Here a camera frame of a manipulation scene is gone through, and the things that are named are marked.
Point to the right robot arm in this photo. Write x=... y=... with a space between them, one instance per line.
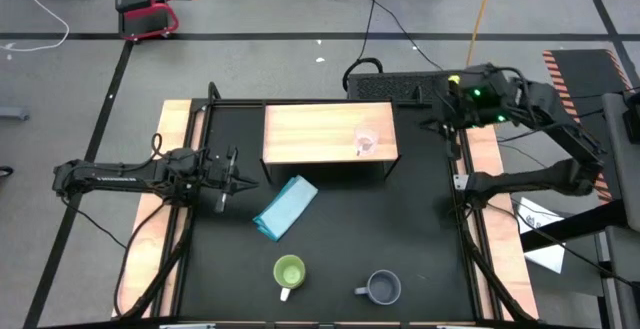
x=540 y=176

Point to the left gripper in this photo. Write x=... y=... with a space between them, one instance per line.
x=220 y=171

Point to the black metal beam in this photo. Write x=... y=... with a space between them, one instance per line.
x=575 y=226

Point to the grey metal table foot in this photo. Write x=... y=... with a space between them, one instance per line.
x=12 y=113

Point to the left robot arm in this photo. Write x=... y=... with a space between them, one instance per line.
x=110 y=179

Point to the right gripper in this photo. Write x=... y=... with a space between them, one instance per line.
x=470 y=104

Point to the light blue folded cloth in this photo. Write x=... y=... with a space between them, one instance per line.
x=285 y=208

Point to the green ceramic mug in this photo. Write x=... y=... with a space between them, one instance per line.
x=289 y=271

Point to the black computer case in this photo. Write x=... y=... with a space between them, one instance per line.
x=390 y=86

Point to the white paper sheet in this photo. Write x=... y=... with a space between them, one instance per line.
x=547 y=259

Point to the grey ceramic mug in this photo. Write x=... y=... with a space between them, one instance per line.
x=382 y=287

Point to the hazard-striped black mat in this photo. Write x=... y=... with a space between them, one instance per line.
x=585 y=74

